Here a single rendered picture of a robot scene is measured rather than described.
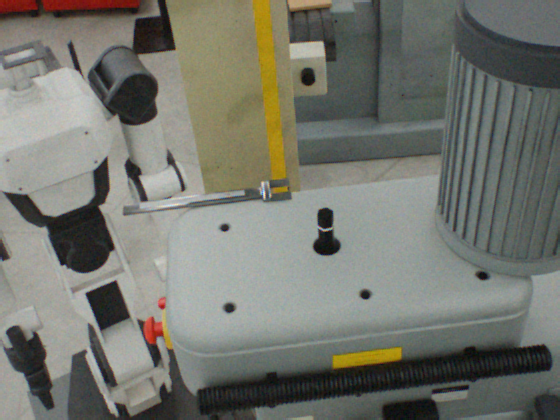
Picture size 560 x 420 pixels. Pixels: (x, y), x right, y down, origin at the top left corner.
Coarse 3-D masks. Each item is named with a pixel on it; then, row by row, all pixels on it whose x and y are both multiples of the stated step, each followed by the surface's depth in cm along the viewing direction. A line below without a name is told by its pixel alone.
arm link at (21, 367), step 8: (40, 352) 184; (8, 360) 184; (32, 360) 183; (40, 360) 185; (16, 368) 184; (24, 368) 183; (32, 368) 184; (40, 368) 187; (32, 376) 185; (40, 376) 186; (48, 376) 189; (32, 384) 186; (40, 384) 187; (48, 384) 188; (32, 392) 187; (40, 392) 187
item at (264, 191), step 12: (276, 180) 106; (288, 180) 105; (216, 192) 105; (228, 192) 104; (240, 192) 104; (252, 192) 104; (264, 192) 104; (288, 192) 104; (132, 204) 104; (144, 204) 104; (156, 204) 104; (168, 204) 104; (180, 204) 103; (192, 204) 103; (204, 204) 104
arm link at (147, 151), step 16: (128, 128) 164; (144, 128) 164; (160, 128) 168; (128, 144) 168; (144, 144) 167; (160, 144) 170; (128, 160) 174; (144, 160) 170; (160, 160) 171; (128, 176) 175
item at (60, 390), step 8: (64, 376) 265; (56, 384) 262; (64, 384) 262; (56, 392) 260; (64, 392) 260; (32, 400) 258; (56, 400) 257; (64, 400) 257; (32, 408) 256; (40, 408) 255; (56, 408) 255; (64, 408) 255; (40, 416) 253; (48, 416) 253; (56, 416) 253; (64, 416) 252; (256, 416) 246
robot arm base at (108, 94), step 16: (112, 48) 162; (128, 48) 164; (96, 64) 163; (96, 80) 160; (128, 80) 154; (144, 80) 156; (112, 96) 154; (128, 96) 156; (144, 96) 158; (128, 112) 158; (144, 112) 160
